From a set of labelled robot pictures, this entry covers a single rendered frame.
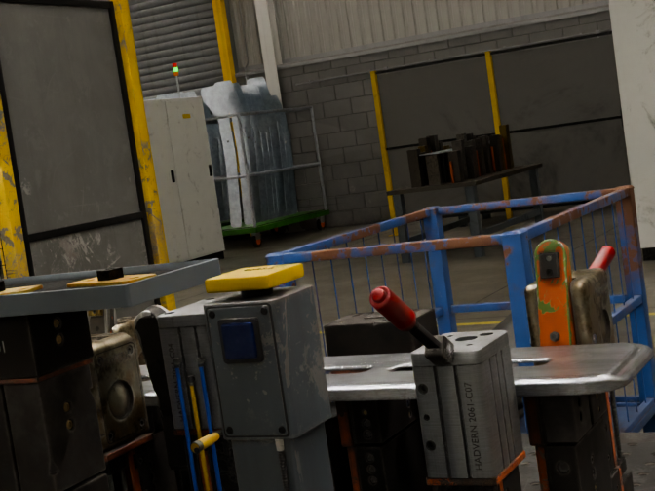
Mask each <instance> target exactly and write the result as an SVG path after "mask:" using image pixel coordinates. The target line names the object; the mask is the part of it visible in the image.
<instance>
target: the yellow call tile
mask: <svg viewBox="0 0 655 491"><path fill-rule="evenodd" d="M303 276H304V270H303V265H302V263H291V264H281V265H270V266H259V267H248V268H242V269H238V270H235V271H232V272H229V273H226V274H222V275H219V276H216V277H213V278H210V279H207V280H205V285H206V292H207V293H221V292H234V291H241V293H242V298H253V297H260V296H265V295H269V294H272V293H274V292H273V287H274V286H277V285H280V284H283V283H287V282H290V281H293V280H296V279H299V278H301V277H303Z"/></svg>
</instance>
